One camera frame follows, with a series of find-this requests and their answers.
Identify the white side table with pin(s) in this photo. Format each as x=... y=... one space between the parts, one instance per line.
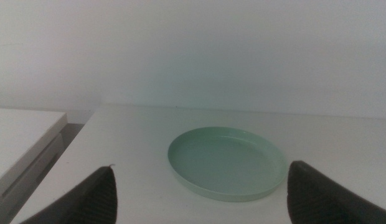
x=15 y=140

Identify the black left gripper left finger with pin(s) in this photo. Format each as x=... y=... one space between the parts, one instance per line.
x=93 y=199

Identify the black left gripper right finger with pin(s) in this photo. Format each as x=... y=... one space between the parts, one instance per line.
x=317 y=199

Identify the pale green shallow bowl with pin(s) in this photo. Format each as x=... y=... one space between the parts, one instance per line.
x=227 y=161

